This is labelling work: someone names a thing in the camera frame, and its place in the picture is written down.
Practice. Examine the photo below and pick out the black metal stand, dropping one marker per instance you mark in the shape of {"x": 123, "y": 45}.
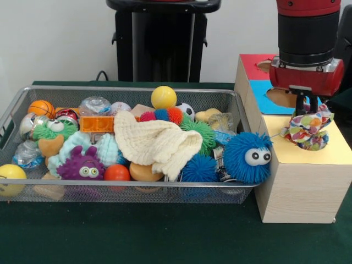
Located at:
{"x": 347, "y": 41}

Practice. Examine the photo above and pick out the yellow ball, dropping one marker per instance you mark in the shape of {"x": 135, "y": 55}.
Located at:
{"x": 163, "y": 96}
{"x": 11, "y": 178}

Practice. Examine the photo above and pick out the blue spiky ball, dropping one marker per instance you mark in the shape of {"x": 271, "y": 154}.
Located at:
{"x": 239, "y": 148}
{"x": 200, "y": 169}

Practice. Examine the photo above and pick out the purple spiky monster toy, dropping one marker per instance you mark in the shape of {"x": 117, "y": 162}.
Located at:
{"x": 79, "y": 167}

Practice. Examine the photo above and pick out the orange toy basketball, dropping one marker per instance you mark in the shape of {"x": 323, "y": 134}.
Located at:
{"x": 41, "y": 107}

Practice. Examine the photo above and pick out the wooden three-hole box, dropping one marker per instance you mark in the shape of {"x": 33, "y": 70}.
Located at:
{"x": 302, "y": 192}

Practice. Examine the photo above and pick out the small orange-red ball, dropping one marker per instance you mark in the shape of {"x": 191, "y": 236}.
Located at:
{"x": 116, "y": 173}

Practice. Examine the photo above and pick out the small soccer ball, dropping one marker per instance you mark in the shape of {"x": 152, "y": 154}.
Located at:
{"x": 187, "y": 110}

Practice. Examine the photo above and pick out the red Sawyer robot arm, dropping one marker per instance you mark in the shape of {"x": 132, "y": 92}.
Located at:
{"x": 308, "y": 33}

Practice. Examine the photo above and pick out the cream knitted cloth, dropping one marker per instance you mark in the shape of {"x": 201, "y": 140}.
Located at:
{"x": 148, "y": 140}

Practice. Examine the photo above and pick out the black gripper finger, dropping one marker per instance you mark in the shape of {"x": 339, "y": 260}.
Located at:
{"x": 314, "y": 103}
{"x": 300, "y": 105}

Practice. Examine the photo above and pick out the small baseball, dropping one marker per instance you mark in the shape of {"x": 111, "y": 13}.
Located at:
{"x": 119, "y": 108}

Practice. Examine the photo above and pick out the green spiky toy with eyes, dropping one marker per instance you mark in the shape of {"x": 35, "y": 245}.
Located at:
{"x": 203, "y": 132}
{"x": 52, "y": 130}

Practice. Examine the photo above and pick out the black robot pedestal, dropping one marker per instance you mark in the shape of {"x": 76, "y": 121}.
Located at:
{"x": 162, "y": 41}

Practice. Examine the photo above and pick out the dark green tablecloth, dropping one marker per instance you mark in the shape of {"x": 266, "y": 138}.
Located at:
{"x": 345, "y": 103}
{"x": 137, "y": 236}

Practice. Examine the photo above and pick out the shallow silver mesh bin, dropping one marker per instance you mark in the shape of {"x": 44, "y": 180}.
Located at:
{"x": 82, "y": 189}

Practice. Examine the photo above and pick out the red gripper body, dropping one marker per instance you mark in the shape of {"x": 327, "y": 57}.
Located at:
{"x": 305, "y": 81}

